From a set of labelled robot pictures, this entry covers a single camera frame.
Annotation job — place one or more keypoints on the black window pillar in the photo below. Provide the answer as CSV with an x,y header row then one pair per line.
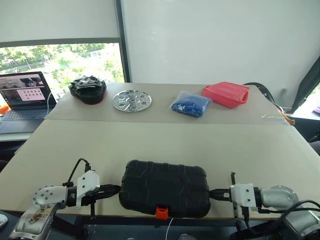
x,y
124,42

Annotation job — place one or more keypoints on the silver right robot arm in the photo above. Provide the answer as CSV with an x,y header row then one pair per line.
x,y
277,197

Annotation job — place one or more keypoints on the white rounded object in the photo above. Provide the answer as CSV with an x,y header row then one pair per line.
x,y
2,220

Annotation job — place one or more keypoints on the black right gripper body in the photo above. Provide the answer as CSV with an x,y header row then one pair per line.
x,y
228,195

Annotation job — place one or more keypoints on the white roller blind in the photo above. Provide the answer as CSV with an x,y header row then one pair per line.
x,y
57,18

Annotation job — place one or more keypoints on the clear plastic strip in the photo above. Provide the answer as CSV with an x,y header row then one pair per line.
x,y
272,117

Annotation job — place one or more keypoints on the small orange object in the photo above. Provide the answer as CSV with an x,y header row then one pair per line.
x,y
4,110

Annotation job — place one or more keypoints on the blue filled plastic bag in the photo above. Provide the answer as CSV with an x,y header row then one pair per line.
x,y
191,104

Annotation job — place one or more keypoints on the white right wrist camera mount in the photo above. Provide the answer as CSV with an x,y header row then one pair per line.
x,y
243,193

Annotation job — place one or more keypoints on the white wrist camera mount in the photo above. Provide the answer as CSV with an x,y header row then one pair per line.
x,y
87,182
243,193

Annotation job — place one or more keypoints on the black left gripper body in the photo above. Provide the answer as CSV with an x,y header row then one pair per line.
x,y
91,197

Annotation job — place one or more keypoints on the red plastic container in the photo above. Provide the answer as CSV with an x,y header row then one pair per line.
x,y
225,94

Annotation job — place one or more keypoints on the dark grey laptop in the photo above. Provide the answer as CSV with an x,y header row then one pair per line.
x,y
25,117

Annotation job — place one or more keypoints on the round silver perforated plate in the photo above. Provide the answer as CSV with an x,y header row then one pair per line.
x,y
132,100

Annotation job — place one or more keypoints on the black crumpled bundle on red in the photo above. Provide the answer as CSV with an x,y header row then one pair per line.
x,y
87,88

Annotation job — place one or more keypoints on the black side furniture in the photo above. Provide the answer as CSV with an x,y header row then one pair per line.
x,y
308,130

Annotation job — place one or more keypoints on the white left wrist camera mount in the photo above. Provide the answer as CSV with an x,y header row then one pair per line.
x,y
87,182

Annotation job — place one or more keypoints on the dark rounded shape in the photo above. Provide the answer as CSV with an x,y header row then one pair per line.
x,y
188,237

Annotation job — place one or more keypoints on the black plastic tool case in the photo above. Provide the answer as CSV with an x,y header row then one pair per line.
x,y
162,187

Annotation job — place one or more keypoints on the purple object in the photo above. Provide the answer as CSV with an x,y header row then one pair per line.
x,y
317,109

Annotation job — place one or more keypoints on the black slanted window frame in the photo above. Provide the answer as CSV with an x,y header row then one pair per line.
x,y
306,85

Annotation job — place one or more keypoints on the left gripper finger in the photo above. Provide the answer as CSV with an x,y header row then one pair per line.
x,y
111,188
110,195

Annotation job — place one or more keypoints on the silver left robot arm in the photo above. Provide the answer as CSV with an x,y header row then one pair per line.
x,y
47,197

